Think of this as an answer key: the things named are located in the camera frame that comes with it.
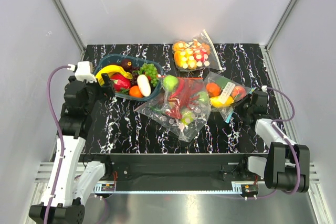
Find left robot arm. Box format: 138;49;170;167
28;73;114;223

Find red dragon fruit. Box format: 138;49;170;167
110;73;131;92

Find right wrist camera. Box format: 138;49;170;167
251;90;268;109

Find teal plastic basket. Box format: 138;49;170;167
93;54;163;102

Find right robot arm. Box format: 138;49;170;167
234;86;310;194

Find sliced fruit zip bag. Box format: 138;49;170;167
172;29;223;72

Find white eggplant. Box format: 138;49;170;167
137;74;151;97

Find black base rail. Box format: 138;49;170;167
79;154;263;194

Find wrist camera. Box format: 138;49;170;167
75;61;97;83
251;90;268;109

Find green apple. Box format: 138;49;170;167
162;75;179;92

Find green grapes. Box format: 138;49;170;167
138;63;159;88

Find yellow banana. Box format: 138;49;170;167
96;65;133;85

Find vegetable zip bag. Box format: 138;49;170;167
136;76;211;143

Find dark mangosteen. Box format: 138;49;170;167
120;59;133;72

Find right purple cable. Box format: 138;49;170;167
262;86;302;195

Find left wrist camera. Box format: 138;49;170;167
75;61;97;83

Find orange in basket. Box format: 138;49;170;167
129;86;143;98

